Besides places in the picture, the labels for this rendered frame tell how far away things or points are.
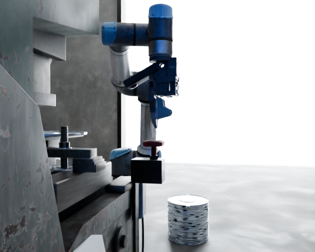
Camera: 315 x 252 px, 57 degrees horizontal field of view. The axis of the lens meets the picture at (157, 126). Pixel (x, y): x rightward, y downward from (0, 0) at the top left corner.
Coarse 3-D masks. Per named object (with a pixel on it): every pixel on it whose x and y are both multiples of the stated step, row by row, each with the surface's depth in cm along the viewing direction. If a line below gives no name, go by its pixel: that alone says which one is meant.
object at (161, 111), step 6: (156, 102) 87; (162, 102) 86; (156, 108) 86; (162, 108) 86; (168, 108) 85; (150, 114) 86; (156, 114) 86; (162, 114) 86; (168, 114) 85; (156, 120) 87; (156, 126) 87
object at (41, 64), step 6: (36, 54) 73; (36, 60) 73; (42, 60) 75; (48, 60) 78; (36, 66) 73; (42, 66) 75; (48, 66) 78; (36, 72) 73; (42, 72) 75; (48, 72) 78; (36, 78) 73; (42, 78) 75; (48, 78) 78; (36, 84) 73; (42, 84) 75; (48, 84) 78; (36, 90) 73; (42, 90) 75; (48, 90) 78
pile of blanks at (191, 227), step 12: (168, 204) 203; (204, 204) 196; (168, 216) 202; (180, 216) 194; (192, 216) 194; (204, 216) 196; (168, 228) 206; (180, 228) 194; (192, 228) 192; (204, 228) 199; (180, 240) 196; (192, 240) 193; (204, 240) 197
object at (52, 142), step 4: (60, 136) 85; (68, 136) 90; (72, 136) 92; (76, 136) 95; (80, 136) 98; (48, 140) 83; (52, 140) 85; (56, 140) 87; (48, 144) 83; (52, 144) 85; (56, 144) 87
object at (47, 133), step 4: (44, 132) 81; (48, 132) 82; (52, 132) 83; (56, 132) 85; (68, 132) 97; (72, 132) 97; (76, 132) 96; (80, 132) 95; (84, 132) 84; (44, 136) 72; (48, 136) 73; (52, 136) 74; (56, 136) 74
